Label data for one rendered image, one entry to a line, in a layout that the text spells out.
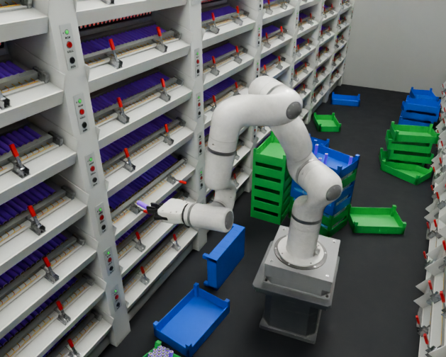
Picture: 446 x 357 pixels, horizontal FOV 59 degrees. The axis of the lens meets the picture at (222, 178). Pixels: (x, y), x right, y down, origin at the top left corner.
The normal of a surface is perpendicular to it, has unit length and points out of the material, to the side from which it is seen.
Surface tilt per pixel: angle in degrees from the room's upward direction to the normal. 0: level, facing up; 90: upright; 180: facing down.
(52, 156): 21
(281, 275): 90
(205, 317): 0
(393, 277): 0
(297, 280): 90
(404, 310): 0
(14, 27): 111
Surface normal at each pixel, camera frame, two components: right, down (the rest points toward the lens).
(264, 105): -0.39, 0.27
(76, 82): 0.89, 0.23
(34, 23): 0.83, 0.52
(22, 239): 0.32, -0.73
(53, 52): -0.46, 0.44
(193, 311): 0.00, -0.87
